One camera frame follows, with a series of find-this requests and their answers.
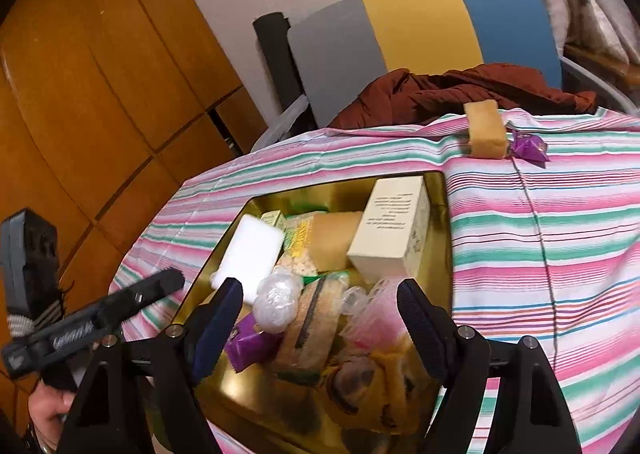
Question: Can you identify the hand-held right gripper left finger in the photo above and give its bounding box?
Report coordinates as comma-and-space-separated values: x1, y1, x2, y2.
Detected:
57, 277, 245, 454

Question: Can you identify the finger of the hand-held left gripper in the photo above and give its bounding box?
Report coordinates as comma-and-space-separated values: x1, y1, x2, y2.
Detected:
95, 268, 185, 330

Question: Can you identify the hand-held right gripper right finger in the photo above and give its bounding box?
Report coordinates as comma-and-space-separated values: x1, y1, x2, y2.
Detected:
396, 279, 583, 454

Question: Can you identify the purple candy packet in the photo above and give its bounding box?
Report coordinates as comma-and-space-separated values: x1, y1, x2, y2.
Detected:
507, 130, 551, 167
224, 314, 281, 372

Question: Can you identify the pink plastic bag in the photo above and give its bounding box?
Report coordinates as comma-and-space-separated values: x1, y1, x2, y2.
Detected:
340, 279, 411, 352

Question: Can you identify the clear plastic bag bundle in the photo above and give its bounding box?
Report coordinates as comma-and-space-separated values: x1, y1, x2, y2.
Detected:
252, 268, 303, 335
340, 285, 373, 317

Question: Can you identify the gold metal tin tray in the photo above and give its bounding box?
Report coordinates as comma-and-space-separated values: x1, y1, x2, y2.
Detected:
170, 171, 453, 454

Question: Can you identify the white sponge block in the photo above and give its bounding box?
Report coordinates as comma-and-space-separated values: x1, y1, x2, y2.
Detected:
210, 214, 286, 305

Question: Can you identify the clear sesame cracker packet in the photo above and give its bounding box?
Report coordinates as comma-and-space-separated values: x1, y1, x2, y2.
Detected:
272, 276, 351, 375

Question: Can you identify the beige cardboard box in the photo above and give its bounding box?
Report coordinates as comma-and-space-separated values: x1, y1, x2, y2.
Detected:
346, 175, 432, 285

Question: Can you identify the green cracker packet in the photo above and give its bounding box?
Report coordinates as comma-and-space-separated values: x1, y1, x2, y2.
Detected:
275, 214, 351, 285

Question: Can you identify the yellow sponge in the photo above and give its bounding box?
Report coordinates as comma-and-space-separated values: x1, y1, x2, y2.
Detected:
307, 210, 366, 272
462, 100, 507, 160

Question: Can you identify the person's left hand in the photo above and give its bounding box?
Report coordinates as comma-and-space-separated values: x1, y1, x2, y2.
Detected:
27, 376, 78, 452

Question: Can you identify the pink green striped tablecloth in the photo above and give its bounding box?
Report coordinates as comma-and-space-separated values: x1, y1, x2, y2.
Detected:
110, 106, 640, 454

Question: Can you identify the wooden cabinet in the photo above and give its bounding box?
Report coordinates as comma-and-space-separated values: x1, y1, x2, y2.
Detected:
0, 0, 268, 385

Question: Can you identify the brown padded jacket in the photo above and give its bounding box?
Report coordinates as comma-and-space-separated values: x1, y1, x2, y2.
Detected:
327, 63, 598, 130

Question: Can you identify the black rolled mat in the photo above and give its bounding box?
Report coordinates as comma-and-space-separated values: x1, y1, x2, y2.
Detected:
252, 11, 308, 117

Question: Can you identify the grey yellow blue chair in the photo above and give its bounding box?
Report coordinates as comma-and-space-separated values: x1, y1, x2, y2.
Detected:
250, 0, 638, 152

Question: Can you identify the wooden shelf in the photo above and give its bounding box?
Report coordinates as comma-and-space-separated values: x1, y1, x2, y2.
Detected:
562, 41, 640, 85

